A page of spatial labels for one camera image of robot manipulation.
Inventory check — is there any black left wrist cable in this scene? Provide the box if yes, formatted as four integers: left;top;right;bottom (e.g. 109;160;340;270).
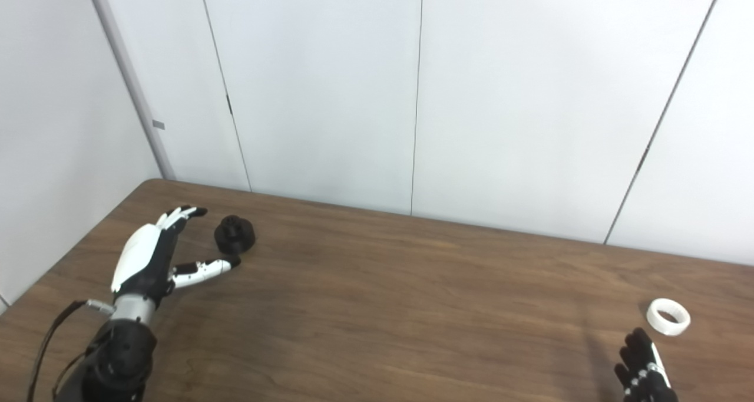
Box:
27;299;115;402

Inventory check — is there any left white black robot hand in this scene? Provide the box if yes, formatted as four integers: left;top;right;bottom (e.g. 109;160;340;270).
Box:
111;206;241;308

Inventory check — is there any white plastic ring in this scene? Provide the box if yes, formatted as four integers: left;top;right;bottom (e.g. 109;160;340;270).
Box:
646;298;691;336

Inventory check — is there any grey wall corner trim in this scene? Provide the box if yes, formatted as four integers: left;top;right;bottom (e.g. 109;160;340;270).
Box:
82;0;176;180

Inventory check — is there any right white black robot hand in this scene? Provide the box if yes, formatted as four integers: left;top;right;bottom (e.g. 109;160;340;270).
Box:
614;328;679;402

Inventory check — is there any round black plastic part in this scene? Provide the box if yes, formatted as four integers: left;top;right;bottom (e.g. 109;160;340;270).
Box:
214;215;257;255

